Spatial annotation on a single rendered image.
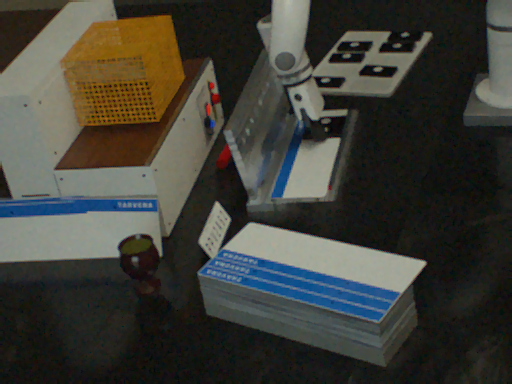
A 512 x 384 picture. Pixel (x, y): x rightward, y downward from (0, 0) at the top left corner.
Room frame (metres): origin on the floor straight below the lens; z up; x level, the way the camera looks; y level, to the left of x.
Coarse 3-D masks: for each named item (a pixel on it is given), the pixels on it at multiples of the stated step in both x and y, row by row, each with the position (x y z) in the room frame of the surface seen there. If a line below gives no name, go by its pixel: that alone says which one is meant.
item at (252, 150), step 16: (256, 64) 2.31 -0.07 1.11; (256, 80) 2.23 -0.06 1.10; (272, 80) 2.37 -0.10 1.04; (240, 96) 2.15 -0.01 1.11; (256, 96) 2.23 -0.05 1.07; (272, 96) 2.33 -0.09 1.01; (240, 112) 2.07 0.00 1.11; (256, 112) 2.20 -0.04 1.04; (272, 112) 2.28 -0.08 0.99; (240, 128) 2.06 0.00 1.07; (256, 128) 2.15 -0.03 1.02; (272, 128) 2.22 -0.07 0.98; (240, 144) 2.00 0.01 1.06; (256, 144) 2.11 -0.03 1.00; (272, 144) 2.18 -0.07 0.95; (240, 160) 1.98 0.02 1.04; (256, 160) 2.05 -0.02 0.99; (256, 176) 2.01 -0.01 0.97; (256, 192) 1.98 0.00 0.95
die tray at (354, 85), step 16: (352, 32) 2.88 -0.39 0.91; (368, 32) 2.86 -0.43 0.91; (384, 32) 2.83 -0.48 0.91; (416, 48) 2.67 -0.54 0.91; (320, 64) 2.69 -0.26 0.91; (336, 64) 2.67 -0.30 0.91; (352, 64) 2.65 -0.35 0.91; (368, 64) 2.63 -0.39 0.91; (384, 64) 2.61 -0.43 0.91; (400, 64) 2.59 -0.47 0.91; (352, 80) 2.54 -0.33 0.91; (368, 80) 2.52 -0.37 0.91; (384, 80) 2.50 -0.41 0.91; (400, 80) 2.49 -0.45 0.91; (384, 96) 2.43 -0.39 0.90
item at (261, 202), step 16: (288, 112) 2.38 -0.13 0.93; (352, 112) 2.33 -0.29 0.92; (288, 128) 2.31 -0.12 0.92; (352, 128) 2.24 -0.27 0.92; (288, 144) 2.23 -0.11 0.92; (352, 144) 2.19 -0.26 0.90; (272, 160) 2.16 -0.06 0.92; (272, 176) 2.08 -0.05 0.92; (336, 176) 2.02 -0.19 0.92; (336, 192) 1.95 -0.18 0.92; (256, 208) 1.97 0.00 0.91; (272, 208) 1.96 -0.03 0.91; (288, 208) 1.95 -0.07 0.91; (304, 208) 1.94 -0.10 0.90; (320, 208) 1.93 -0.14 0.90; (336, 208) 1.92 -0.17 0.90
